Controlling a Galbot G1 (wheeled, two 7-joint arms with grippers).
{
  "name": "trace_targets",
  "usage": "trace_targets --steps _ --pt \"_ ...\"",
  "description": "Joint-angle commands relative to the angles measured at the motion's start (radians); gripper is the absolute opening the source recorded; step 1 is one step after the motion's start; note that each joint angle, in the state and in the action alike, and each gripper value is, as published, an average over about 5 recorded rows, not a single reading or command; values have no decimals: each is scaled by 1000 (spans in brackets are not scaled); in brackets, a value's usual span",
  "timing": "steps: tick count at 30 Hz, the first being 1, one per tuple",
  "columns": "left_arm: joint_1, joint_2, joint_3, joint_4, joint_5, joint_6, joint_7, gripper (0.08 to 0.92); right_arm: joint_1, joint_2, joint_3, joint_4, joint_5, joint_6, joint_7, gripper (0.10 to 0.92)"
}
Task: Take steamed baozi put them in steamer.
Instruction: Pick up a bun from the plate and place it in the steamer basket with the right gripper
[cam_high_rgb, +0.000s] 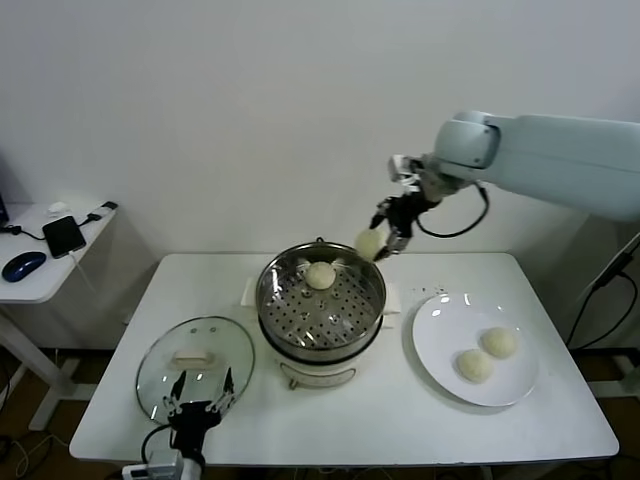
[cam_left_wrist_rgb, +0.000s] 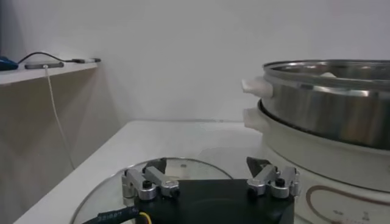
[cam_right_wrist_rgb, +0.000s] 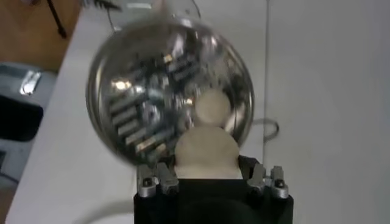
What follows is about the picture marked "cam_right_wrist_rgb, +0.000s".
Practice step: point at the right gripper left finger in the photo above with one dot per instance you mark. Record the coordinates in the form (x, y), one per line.
(166, 179)

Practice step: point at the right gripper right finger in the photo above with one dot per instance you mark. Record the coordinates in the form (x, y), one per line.
(278, 182)

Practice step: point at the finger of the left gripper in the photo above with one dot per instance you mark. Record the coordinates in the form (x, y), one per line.
(100, 4)

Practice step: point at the white steamed baozi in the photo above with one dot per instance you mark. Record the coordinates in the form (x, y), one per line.
(212, 106)
(207, 152)

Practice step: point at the perforated steel steamer basket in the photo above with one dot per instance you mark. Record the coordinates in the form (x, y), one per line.
(137, 106)

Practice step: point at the grey box on floor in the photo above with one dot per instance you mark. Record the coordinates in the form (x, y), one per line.
(18, 118)

